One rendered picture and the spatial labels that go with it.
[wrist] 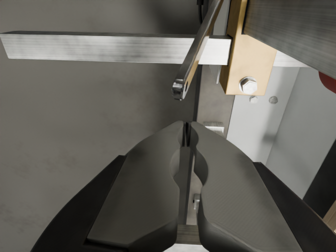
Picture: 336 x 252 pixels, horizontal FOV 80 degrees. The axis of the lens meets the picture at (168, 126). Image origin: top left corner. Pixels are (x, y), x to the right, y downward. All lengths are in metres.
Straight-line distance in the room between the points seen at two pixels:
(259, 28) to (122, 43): 0.15
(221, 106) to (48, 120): 1.27
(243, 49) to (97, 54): 0.17
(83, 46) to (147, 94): 0.96
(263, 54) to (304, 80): 0.30
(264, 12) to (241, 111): 0.40
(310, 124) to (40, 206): 2.16
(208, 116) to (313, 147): 0.22
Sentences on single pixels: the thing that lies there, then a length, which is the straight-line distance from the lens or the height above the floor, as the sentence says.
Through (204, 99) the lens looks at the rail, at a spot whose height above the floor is 0.70.
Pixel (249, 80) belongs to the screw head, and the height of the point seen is 0.88.
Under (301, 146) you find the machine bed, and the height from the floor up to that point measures 0.73.
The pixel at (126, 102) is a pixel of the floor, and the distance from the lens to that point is 1.27.
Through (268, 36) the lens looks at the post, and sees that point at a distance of 0.19.
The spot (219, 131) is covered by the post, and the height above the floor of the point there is 0.73.
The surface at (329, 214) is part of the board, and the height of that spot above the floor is 0.88.
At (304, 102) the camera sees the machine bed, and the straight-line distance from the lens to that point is 0.55.
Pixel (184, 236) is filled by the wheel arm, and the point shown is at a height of 0.95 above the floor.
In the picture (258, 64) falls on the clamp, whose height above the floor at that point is 0.87.
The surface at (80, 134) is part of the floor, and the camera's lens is 1.51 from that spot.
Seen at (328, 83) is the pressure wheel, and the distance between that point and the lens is 0.29.
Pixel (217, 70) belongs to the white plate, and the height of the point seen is 0.79.
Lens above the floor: 1.11
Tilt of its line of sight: 58 degrees down
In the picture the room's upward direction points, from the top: 174 degrees counter-clockwise
